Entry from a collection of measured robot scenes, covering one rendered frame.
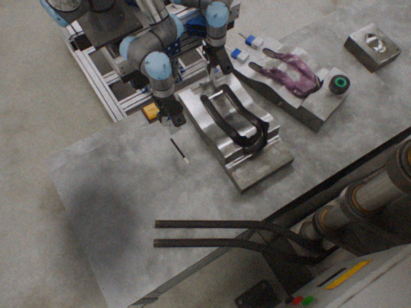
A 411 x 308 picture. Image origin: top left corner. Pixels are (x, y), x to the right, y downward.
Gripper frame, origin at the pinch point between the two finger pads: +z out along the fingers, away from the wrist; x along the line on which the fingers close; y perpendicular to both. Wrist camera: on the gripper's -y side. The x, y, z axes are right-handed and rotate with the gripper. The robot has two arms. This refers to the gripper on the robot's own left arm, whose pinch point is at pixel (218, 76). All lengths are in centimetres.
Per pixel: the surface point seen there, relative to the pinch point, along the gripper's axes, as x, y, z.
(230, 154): 16.4, -35.3, -2.1
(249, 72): -15.3, -3.0, 5.0
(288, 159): -4.3, -47.0, 4.5
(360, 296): 27, -87, -56
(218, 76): 0.5, -0.8, -1.3
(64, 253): 112, -7, 90
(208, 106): 11.1, -10.0, 2.4
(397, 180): 10, -75, -61
